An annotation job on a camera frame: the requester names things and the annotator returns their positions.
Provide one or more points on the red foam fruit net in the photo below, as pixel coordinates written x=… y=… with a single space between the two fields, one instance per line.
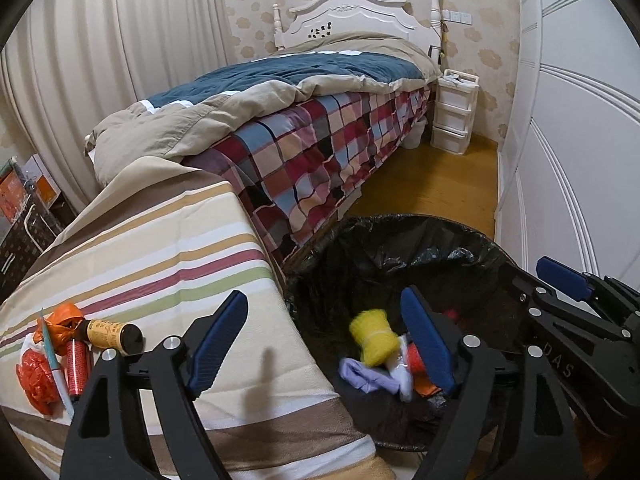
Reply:
x=415 y=360

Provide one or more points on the white plastic container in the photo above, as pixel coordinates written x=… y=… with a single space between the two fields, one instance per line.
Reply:
x=415 y=135

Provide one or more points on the cream curtain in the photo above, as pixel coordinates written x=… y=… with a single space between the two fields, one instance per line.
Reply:
x=100 y=50

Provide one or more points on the purple glove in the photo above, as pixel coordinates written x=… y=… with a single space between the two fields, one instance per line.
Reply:
x=360 y=372

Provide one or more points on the small white orange cardboard box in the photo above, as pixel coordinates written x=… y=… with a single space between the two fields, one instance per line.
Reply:
x=42 y=187

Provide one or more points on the beige cloth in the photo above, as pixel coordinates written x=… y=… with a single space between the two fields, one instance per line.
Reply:
x=145 y=180

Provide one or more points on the large white orange cardboard box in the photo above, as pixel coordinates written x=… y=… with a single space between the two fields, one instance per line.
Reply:
x=10 y=195

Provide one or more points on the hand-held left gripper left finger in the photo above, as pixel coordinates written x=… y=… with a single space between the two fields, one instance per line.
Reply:
x=220 y=345

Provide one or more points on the shiny red foil roll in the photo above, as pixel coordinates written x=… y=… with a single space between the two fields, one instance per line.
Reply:
x=77 y=367

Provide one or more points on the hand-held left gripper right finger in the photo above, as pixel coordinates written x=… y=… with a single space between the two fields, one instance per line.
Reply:
x=430 y=345

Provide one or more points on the plaid bed sheet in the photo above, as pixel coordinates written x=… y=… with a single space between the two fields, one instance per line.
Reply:
x=310 y=150

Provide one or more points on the white paper packet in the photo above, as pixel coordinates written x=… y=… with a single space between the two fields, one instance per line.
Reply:
x=402 y=375

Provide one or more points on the white wardrobe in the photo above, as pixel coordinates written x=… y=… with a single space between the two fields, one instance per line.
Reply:
x=575 y=135

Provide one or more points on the bed with blue blanket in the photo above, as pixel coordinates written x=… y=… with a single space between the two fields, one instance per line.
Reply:
x=280 y=75

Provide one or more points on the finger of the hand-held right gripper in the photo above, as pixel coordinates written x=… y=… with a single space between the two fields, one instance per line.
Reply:
x=562 y=275
x=555 y=310

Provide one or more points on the red plastic bag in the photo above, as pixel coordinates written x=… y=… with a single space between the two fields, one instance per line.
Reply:
x=37 y=377

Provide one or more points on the striped tablecloth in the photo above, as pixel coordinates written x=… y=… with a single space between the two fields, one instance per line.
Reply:
x=175 y=270

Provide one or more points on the brown bottle yellow label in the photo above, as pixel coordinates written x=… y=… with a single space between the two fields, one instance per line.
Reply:
x=107 y=334

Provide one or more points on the trash bin with black bag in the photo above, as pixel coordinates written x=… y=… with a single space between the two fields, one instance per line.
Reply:
x=400 y=250

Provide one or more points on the white plastic drawer unit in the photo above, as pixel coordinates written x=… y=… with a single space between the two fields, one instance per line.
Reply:
x=452 y=120

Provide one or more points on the yellow foam fruit net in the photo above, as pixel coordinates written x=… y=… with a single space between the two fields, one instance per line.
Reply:
x=372 y=335

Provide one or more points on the white wall switch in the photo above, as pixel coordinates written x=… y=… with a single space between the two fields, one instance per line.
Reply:
x=457 y=17

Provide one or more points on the orange knotted plastic bag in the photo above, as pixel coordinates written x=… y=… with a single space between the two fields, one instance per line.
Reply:
x=65 y=320

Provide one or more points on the teal squeeze tube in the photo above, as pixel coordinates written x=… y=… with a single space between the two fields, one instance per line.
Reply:
x=55 y=365

